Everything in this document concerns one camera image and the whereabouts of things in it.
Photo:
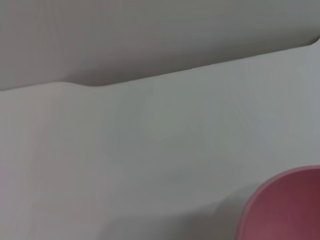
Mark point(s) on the pink bowl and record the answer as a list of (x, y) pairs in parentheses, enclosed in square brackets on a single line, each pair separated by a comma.
[(287, 207)]

